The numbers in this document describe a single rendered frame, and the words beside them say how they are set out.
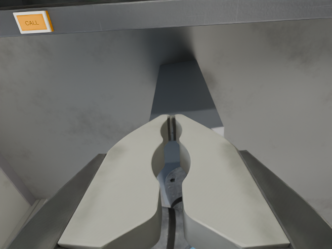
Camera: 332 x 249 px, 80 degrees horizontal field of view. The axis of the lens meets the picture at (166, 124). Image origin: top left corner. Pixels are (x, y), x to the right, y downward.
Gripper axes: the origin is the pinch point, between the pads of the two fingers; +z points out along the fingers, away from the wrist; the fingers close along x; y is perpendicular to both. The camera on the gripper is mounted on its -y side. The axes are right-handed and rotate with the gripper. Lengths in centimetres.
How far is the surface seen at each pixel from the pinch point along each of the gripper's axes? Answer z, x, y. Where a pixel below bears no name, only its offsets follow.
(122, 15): 25.6, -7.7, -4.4
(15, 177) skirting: 117, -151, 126
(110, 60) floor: 121, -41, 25
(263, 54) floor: 121, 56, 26
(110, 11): 25.5, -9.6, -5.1
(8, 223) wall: 89, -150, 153
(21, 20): 24.3, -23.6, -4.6
